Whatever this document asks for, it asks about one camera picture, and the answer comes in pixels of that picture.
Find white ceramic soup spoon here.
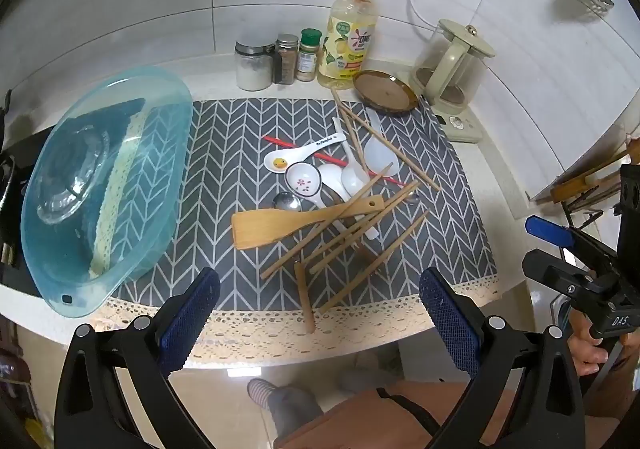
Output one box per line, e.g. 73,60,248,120
340,140,380,241

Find wooden spatula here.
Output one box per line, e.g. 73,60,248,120
231,195,385,250

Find white spoon pink flowers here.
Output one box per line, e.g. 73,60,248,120
284,162,326,208

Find metal spoon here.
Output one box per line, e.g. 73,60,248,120
272,191,302,212

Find white spoon yellow duck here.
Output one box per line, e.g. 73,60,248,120
264,132,346,174

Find red chopstick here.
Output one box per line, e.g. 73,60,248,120
261,134,407,188

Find person right hand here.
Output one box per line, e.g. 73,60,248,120
567,309,608,377

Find grey slipper right foot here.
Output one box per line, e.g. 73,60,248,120
338,368,396,395

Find grey slipper foot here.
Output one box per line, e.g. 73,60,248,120
246,379,323,439
338,368,396,395

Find grey slipper left foot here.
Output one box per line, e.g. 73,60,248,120
246,379,323,439

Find beige glass kettle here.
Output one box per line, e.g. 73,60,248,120
409,19,496,115

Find brown ceramic saucer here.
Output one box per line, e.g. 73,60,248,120
354,70,419,115

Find grey herringbone table mat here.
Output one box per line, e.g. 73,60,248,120
90,98,500,363

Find blue translucent plastic tray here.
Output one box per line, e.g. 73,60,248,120
21,66,194,318

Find yellow dish soap bottle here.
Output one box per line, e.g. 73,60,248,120
318,0,378,90

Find green lid spice jar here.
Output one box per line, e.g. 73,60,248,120
295,28,322,82

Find brown spice jar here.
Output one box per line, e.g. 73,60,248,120
273,34,298,85

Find glass jar white powder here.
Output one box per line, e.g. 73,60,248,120
234,40,274,91

